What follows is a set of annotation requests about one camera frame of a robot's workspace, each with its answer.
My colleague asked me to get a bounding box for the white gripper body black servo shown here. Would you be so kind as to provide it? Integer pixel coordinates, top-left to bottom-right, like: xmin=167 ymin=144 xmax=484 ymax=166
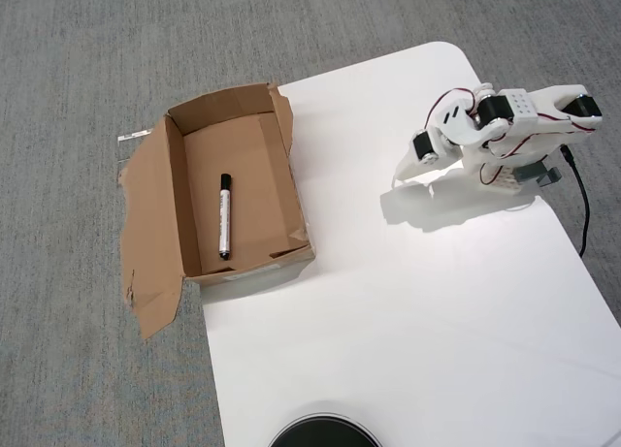
xmin=410 ymin=129 xmax=462 ymax=170

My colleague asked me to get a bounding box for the white fixed gripper finger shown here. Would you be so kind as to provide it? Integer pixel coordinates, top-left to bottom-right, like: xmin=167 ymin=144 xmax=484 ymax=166
xmin=434 ymin=150 xmax=465 ymax=173

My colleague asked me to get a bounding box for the white moving gripper finger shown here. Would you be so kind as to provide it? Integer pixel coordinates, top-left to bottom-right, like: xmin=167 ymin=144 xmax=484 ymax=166
xmin=392 ymin=148 xmax=443 ymax=182

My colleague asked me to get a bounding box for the white marker pen black cap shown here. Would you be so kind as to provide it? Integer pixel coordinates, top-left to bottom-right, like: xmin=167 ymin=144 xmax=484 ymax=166
xmin=216 ymin=173 xmax=234 ymax=262

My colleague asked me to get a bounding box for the white five-joint robot arm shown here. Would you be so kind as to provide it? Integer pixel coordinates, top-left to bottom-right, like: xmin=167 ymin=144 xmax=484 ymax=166
xmin=424 ymin=81 xmax=605 ymax=197

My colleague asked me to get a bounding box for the open brown cardboard box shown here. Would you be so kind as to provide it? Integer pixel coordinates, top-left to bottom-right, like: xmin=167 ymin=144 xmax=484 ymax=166
xmin=115 ymin=81 xmax=317 ymax=340

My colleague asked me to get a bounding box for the grey table clamp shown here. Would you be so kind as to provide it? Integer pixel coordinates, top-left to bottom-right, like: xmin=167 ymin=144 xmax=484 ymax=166
xmin=514 ymin=161 xmax=564 ymax=189

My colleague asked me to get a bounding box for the black round disc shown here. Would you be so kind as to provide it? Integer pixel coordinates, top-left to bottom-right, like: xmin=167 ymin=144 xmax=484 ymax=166
xmin=267 ymin=411 xmax=384 ymax=447

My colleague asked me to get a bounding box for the black power cable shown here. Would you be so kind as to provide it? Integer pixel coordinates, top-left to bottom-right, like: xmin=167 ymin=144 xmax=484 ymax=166
xmin=560 ymin=144 xmax=592 ymax=259

